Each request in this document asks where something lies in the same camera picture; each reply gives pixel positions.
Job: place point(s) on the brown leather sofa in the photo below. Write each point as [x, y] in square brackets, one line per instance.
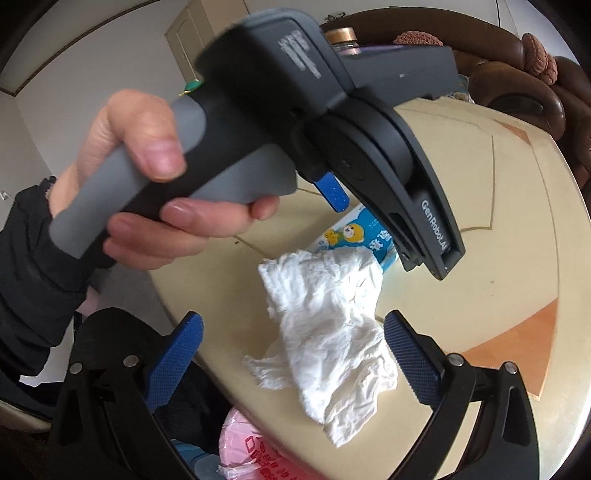
[498, 78]

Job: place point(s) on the cream round table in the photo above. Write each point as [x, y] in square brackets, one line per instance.
[508, 230]

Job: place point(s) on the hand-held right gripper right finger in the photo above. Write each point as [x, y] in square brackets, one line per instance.
[411, 355]

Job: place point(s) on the blue white tissue pack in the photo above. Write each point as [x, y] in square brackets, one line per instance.
[351, 235]

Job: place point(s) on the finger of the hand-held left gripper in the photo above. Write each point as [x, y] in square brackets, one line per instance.
[332, 191]

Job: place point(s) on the glass jar gold lid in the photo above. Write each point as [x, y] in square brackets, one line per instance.
[344, 34]

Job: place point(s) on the small green ornament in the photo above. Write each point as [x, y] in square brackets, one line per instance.
[194, 86]

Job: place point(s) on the pink knitted cushion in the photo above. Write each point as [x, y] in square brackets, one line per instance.
[540, 60]
[418, 38]

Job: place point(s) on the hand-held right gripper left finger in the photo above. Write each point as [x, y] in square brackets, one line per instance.
[178, 355]

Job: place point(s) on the beige wooden door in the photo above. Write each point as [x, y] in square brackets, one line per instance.
[203, 27]

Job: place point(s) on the person's left forearm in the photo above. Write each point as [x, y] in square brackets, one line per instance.
[32, 286]

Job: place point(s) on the person's left hand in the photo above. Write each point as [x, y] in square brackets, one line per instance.
[147, 134]

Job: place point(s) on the person's black clothing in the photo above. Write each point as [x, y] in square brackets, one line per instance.
[189, 406]

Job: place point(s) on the blue plastic object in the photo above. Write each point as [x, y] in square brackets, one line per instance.
[194, 461]

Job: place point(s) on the white tissue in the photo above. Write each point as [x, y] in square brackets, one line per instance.
[332, 332]

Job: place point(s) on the pink plastic bag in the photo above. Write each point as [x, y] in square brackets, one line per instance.
[249, 443]

